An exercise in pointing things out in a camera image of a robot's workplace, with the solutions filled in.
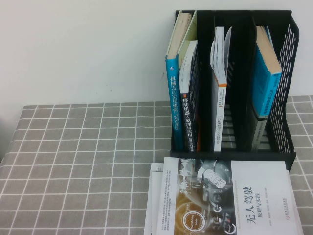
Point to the white self-driving book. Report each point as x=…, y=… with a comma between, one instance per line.
x=256, y=186

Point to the teal hardcover mechanical design book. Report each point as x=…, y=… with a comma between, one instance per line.
x=174, y=102

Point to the black spine mobile robot book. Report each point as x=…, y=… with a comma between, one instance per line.
x=188, y=117

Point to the white book orange stripe spine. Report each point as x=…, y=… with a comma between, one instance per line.
x=220, y=110

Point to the white car suspension book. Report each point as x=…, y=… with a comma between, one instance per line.
x=152, y=208

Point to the black plastic book stand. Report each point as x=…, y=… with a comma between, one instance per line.
x=240, y=73

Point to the dark grey spine book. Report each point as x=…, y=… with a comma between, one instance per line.
x=259, y=132

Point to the teal paperback book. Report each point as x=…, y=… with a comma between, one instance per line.
x=262, y=80

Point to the grey checked tablecloth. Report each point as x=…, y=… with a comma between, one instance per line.
x=73, y=159

